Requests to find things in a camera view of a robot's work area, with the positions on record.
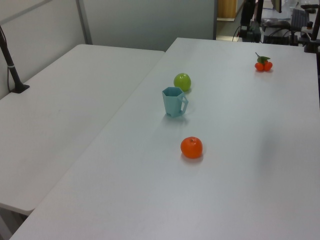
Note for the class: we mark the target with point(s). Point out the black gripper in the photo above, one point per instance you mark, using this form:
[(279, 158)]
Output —
[(247, 11)]

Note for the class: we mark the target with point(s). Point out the teal hexagonal plastic mug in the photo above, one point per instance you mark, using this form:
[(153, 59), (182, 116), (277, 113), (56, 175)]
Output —
[(172, 105)]

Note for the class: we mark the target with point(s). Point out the dark equipment box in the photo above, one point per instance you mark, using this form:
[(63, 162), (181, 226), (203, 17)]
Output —
[(251, 33)]

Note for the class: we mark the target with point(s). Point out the thin black upright pole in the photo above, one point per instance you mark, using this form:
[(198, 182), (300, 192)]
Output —
[(260, 11)]

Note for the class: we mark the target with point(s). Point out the wooden door panel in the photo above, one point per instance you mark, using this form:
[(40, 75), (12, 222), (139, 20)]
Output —
[(226, 8)]

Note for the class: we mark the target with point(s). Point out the small tangerine cluster with leaves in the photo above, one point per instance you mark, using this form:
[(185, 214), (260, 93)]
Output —
[(263, 65)]

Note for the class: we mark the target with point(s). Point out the office chair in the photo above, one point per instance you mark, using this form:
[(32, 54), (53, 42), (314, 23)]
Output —
[(300, 18)]

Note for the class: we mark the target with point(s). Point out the dark red pole with clamp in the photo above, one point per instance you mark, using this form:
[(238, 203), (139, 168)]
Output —
[(313, 32)]

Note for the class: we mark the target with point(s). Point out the green apple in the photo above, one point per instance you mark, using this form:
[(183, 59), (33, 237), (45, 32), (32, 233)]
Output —
[(182, 82)]

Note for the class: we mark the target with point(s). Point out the large orange fruit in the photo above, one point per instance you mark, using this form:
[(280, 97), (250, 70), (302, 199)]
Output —
[(191, 148)]

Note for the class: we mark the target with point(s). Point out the black camera stand pole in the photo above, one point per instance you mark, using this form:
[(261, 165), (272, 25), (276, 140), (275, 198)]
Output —
[(12, 72)]

